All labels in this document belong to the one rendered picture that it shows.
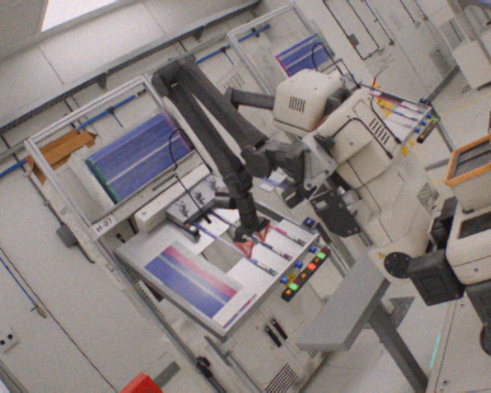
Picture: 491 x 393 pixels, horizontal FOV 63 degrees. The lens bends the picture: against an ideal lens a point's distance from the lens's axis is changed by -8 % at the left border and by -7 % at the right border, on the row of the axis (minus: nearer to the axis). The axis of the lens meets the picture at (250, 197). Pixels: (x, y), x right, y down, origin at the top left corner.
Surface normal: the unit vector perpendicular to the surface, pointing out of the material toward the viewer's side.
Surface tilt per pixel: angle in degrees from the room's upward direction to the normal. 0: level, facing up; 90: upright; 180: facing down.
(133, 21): 90
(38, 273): 90
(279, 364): 90
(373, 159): 90
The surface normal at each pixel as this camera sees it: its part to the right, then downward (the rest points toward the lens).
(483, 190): -0.47, 0.51
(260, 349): 0.52, -0.22
